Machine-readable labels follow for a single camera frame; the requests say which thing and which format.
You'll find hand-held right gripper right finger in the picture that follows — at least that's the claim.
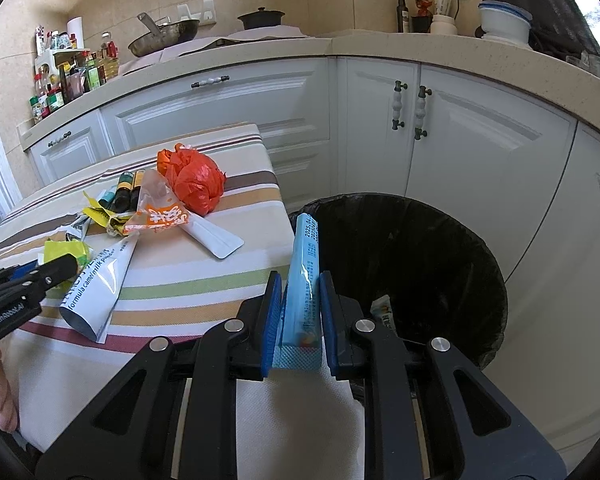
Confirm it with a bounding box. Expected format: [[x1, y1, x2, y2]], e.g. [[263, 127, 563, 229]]
[[319, 270, 568, 480]]

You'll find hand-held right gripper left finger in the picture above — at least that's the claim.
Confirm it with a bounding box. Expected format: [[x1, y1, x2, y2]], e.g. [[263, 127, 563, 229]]
[[35, 270, 283, 480]]

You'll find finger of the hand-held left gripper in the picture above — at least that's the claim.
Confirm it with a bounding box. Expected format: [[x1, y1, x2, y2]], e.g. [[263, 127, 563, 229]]
[[22, 254, 78, 296], [0, 260, 39, 288]]

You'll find yellow green wrapper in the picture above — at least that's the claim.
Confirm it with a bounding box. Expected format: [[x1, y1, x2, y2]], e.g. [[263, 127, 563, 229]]
[[39, 238, 95, 268]]

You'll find white blue powder packet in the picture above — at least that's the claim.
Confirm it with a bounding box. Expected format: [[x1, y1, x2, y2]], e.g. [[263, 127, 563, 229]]
[[59, 237, 141, 345]]

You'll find light blue packet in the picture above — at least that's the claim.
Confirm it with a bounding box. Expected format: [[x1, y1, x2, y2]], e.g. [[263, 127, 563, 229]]
[[271, 212, 323, 372]]

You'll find long white sachet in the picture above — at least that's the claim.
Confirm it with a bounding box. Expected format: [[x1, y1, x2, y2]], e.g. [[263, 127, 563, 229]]
[[180, 212, 245, 260]]

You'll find small bottle green label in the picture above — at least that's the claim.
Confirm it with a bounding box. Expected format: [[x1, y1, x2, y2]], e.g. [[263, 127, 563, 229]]
[[114, 171, 133, 211]]

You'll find black trash bin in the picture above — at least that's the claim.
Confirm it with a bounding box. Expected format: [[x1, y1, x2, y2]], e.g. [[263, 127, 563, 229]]
[[287, 192, 508, 401]]

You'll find orange clear snack wrapper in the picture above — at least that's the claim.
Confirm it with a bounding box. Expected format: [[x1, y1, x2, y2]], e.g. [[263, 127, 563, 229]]
[[122, 169, 193, 236]]

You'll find small bottle yellow label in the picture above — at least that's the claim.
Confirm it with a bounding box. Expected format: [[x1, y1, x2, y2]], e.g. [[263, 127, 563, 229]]
[[130, 170, 146, 206]]

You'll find orange plastic bag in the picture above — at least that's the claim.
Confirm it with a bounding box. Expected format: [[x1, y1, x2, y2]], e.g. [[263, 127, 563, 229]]
[[156, 143, 228, 217]]

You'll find silver foil wrapper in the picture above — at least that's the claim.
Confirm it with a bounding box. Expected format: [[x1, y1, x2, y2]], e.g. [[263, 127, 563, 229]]
[[62, 212, 96, 241]]

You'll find white green packet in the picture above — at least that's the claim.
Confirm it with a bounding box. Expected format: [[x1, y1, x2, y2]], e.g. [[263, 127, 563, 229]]
[[370, 294, 398, 333]]

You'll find striped tablecloth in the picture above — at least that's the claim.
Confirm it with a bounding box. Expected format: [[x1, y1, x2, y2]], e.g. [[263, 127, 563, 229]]
[[0, 122, 366, 480]]

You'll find cluster of condiment bottles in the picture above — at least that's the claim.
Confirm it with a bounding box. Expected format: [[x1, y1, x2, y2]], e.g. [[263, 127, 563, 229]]
[[29, 24, 123, 123]]

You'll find white spice rack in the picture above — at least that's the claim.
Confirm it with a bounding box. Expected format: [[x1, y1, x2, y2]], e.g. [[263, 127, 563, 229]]
[[34, 47, 91, 92]]

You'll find white kitchen cabinet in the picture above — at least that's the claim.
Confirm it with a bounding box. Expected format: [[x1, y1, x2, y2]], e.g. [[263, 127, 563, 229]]
[[22, 55, 600, 461]]

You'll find paper towel roll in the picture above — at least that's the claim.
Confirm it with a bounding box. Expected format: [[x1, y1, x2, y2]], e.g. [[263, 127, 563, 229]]
[[66, 16, 86, 51]]

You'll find metal wok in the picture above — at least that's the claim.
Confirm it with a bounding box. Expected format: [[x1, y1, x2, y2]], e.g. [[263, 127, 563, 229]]
[[127, 12, 201, 58]]

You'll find white stove cover cloth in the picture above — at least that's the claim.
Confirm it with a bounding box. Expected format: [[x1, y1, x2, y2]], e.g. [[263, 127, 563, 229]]
[[120, 27, 321, 75]]

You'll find black lidded pot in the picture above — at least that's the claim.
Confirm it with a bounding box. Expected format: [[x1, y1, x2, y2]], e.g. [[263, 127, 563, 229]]
[[237, 7, 286, 31]]

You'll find stack of white bowls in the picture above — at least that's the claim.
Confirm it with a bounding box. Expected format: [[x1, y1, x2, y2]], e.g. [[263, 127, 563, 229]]
[[477, 0, 533, 50]]

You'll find clear glass container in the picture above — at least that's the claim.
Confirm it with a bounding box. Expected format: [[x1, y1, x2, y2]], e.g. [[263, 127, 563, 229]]
[[565, 52, 600, 86]]

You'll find dark striped cloth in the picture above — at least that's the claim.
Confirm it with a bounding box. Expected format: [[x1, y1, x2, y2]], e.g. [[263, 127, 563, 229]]
[[484, 0, 600, 58]]

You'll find white cabinet door handle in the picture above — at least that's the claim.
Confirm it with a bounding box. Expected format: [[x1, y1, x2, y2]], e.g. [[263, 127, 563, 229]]
[[414, 86, 432, 140], [392, 80, 408, 131]]

